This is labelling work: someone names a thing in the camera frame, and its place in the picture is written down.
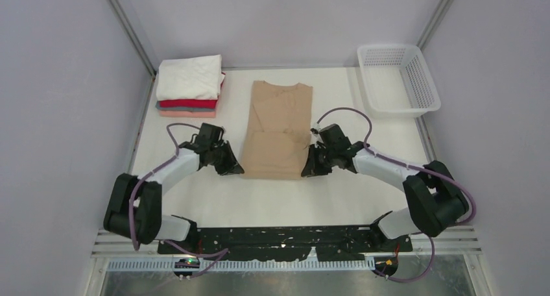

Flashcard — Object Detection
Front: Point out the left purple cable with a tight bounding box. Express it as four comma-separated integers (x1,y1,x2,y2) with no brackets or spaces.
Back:
128,121,230,280

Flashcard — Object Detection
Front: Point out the grey folded t-shirt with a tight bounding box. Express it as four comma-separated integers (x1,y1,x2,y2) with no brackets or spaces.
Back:
155,101,216,112

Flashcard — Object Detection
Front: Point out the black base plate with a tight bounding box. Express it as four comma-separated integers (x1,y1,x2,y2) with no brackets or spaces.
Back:
158,225,413,262

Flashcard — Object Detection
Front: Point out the pink folded t-shirt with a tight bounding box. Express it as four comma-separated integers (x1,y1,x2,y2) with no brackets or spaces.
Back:
158,110,216,119

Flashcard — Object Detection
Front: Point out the white plastic basket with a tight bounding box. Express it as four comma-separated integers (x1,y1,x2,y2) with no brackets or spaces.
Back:
357,43,441,119

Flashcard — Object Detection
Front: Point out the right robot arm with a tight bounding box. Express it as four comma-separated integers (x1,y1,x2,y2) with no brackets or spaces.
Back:
301,124,473,251

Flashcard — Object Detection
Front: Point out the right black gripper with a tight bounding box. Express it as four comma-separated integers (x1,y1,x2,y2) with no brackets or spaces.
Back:
303,143,337,178

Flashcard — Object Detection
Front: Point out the beige t-shirt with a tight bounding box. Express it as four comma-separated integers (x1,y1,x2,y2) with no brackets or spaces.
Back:
241,80,313,180

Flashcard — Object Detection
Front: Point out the white folded t-shirt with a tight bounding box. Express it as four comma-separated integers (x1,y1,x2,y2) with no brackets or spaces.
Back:
156,55,224,101

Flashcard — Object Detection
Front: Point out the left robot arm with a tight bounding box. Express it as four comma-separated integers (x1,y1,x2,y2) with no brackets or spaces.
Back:
103,123,245,253

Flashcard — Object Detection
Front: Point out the aluminium frame rail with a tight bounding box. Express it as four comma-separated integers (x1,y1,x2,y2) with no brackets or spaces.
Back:
91,226,482,258

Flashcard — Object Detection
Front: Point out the red folded t-shirt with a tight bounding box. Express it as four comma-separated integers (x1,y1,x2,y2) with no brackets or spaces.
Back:
159,95,220,108

